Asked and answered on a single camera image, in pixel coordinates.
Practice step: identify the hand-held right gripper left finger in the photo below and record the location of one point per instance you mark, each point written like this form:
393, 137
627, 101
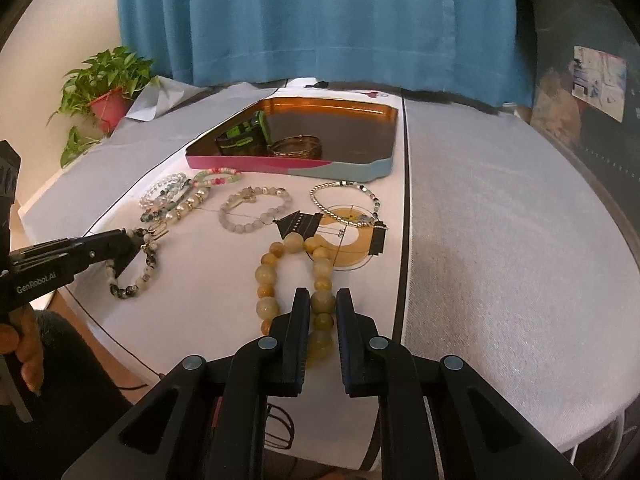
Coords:
299, 360

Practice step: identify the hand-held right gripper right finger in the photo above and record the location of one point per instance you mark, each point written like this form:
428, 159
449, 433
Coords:
344, 360

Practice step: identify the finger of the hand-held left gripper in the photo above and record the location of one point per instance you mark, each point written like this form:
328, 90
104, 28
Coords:
107, 256
125, 237

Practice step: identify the pink and blue tin tray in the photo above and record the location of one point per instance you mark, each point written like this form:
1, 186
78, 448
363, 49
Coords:
345, 130

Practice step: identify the person's left hand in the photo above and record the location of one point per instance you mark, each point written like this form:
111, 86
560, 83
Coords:
31, 350

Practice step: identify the white printed mat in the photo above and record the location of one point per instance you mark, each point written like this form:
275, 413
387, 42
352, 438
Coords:
210, 285

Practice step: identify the person's black clothing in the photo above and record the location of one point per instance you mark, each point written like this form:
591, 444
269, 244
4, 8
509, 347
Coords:
75, 410

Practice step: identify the green plant in red pot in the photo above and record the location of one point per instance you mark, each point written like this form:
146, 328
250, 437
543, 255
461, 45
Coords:
107, 105

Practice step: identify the silver wrapping sheet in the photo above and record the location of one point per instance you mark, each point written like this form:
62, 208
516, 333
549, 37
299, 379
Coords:
160, 97

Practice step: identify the green and black bangle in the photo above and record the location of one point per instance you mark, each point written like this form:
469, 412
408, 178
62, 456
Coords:
240, 137

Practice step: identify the gold bangle set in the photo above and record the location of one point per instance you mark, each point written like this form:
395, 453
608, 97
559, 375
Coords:
280, 150

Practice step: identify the grey tablecloth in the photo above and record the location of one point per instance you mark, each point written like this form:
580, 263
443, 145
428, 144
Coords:
500, 260

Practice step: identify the blue curtain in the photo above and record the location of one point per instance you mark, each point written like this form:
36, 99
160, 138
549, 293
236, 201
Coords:
325, 20

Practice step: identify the printed paper card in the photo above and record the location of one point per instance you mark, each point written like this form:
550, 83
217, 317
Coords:
600, 82

